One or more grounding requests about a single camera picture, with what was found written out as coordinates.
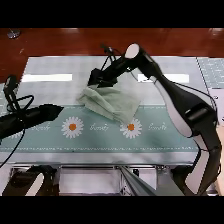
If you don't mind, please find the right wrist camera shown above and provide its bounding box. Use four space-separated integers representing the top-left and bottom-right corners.
99 43 116 58

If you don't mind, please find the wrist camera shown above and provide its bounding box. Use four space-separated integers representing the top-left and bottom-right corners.
2 74 22 113
99 43 116 58

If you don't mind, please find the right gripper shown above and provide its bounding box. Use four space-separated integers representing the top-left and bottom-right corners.
87 67 120 89

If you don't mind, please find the black cable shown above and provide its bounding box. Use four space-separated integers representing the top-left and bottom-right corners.
0 94 35 168
99 48 126 73

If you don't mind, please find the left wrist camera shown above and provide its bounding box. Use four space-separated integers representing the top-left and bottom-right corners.
2 74 22 113

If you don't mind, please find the pale green garment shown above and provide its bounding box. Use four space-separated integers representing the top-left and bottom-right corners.
77 84 142 125

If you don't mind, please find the silver frame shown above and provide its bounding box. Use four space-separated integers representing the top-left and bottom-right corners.
0 161 221 197

